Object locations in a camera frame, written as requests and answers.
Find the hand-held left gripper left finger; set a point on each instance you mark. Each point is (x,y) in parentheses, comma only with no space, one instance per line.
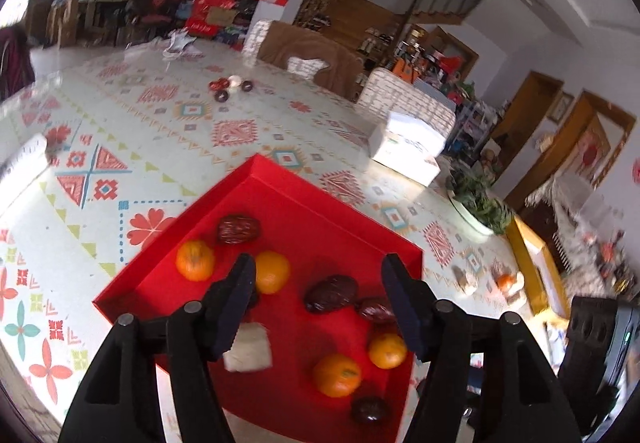
(235,313)

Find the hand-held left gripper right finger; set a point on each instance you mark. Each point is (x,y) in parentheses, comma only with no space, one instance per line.
(405,308)

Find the dried red date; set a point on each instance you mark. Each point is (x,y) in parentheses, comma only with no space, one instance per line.
(376,309)
(331,293)
(238,229)

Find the orange tangerine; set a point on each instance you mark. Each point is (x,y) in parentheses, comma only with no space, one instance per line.
(336,375)
(195,260)
(387,350)
(271,271)
(506,282)

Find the red cardboard box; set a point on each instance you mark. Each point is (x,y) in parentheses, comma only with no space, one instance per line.
(300,248)

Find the dark red date bottom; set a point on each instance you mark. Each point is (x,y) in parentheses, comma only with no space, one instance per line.
(370,410)

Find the yellow taped cardboard box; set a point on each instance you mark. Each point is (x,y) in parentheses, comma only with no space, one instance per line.
(537,268)

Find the potted green plant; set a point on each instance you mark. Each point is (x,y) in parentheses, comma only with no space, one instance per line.
(465,215)

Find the cabinet with fringed cloth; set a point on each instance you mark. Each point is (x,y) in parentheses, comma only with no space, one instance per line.
(565,208)

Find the white tissue box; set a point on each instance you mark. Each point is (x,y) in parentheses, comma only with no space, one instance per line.
(407,150)

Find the patterned tablecloth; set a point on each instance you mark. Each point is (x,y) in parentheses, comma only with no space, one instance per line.
(150,148)

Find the chair with patterned cover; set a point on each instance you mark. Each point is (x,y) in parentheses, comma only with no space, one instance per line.
(405,93)

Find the small white round object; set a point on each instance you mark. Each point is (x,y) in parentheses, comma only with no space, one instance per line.
(234,81)

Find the chair with brown cloth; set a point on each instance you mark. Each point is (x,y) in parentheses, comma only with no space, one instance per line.
(300,53)

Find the clear plastic bag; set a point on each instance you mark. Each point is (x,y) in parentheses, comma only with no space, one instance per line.
(180,48)

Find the red gift box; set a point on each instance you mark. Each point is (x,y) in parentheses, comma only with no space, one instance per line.
(207,15)

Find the wooden staircase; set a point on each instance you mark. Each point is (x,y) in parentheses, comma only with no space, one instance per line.
(350,3)

